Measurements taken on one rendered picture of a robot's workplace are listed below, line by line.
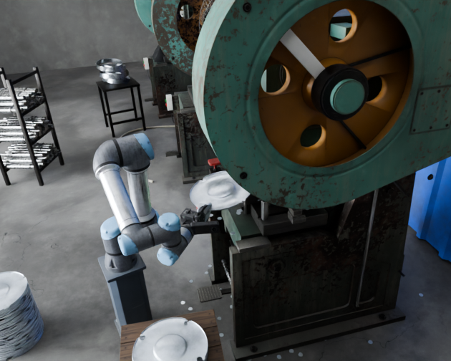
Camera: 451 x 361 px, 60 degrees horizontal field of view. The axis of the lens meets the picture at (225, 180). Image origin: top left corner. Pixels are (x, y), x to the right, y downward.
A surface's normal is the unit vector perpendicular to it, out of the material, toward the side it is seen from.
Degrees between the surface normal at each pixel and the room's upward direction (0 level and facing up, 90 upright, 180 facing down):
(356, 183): 90
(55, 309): 0
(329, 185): 90
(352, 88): 90
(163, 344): 0
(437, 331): 0
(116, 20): 90
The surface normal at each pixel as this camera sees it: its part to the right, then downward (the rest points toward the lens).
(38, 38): 0.25, 0.47
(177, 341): -0.04, -0.87
